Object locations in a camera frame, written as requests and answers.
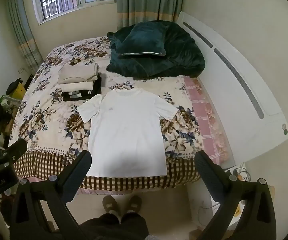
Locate dark clothes pile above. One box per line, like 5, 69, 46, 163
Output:
0, 97, 13, 136

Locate beige folded garment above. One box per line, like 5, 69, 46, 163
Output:
58, 62, 99, 84
60, 80, 97, 93

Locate pink checked bed sheet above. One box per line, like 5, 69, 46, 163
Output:
184, 76, 235, 168

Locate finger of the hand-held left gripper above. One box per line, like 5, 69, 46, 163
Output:
0, 138, 28, 166

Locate white headboard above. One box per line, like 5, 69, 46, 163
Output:
177, 11, 288, 168

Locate yellow bag with black cap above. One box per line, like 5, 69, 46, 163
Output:
6, 78, 27, 99

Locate dark green garment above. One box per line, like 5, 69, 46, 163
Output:
106, 20, 206, 80

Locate floral bed blanket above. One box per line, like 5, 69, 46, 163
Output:
11, 36, 204, 190

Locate person's legs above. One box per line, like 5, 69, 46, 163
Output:
79, 211, 150, 240

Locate black folded garment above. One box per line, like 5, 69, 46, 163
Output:
62, 73, 102, 102

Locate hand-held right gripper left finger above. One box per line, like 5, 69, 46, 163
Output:
9, 150, 93, 240

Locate brown slipper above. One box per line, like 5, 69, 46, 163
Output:
102, 195, 121, 215
127, 195, 143, 213

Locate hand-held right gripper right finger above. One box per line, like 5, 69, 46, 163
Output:
194, 151, 276, 240

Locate white t-shirt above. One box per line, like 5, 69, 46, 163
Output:
77, 88, 182, 178

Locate grey-green curtain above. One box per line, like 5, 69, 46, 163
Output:
5, 0, 45, 68
116, 0, 186, 30

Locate dark green pillow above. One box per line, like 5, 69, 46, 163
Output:
118, 22, 168, 57

